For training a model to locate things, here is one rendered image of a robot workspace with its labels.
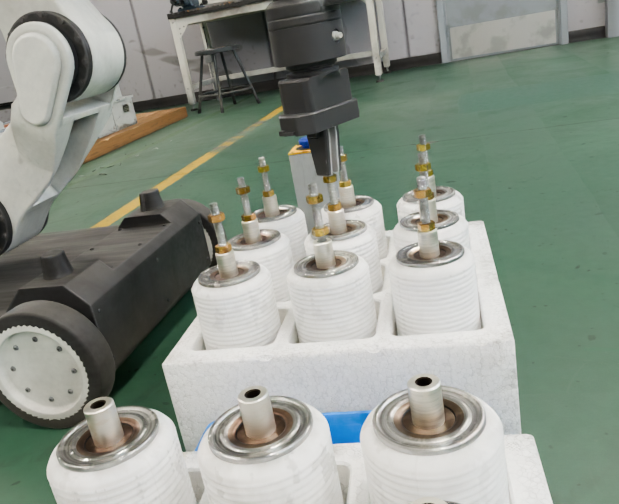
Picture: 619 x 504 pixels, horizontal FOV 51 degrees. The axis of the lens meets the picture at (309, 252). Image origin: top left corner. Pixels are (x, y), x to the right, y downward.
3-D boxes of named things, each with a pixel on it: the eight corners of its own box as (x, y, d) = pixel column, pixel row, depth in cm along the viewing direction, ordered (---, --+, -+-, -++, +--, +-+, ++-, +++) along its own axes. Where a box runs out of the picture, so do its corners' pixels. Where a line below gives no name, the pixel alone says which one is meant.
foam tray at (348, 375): (196, 491, 80) (160, 364, 74) (267, 339, 116) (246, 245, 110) (525, 483, 71) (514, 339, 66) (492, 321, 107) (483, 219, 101)
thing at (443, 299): (451, 427, 72) (434, 278, 66) (389, 398, 79) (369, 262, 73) (504, 388, 77) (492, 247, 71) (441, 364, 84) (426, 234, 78)
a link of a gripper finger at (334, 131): (341, 172, 82) (334, 123, 80) (322, 171, 84) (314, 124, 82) (349, 168, 83) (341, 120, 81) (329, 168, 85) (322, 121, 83)
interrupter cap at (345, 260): (344, 281, 70) (343, 275, 69) (283, 280, 73) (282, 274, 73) (368, 255, 76) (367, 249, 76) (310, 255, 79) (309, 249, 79)
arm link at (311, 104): (323, 116, 88) (309, 24, 84) (382, 112, 82) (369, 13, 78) (261, 138, 79) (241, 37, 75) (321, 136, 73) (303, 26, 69)
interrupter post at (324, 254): (332, 271, 73) (327, 244, 72) (313, 271, 74) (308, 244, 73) (340, 263, 75) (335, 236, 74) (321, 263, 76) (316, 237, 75)
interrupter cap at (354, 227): (338, 221, 90) (337, 216, 90) (379, 227, 85) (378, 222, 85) (299, 239, 86) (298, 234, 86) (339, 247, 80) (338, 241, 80)
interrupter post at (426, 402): (411, 435, 43) (405, 392, 42) (411, 414, 45) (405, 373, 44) (448, 433, 42) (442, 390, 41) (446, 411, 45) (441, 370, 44)
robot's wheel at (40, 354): (3, 431, 101) (-41, 317, 95) (22, 413, 106) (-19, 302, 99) (116, 429, 96) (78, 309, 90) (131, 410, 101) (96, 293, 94)
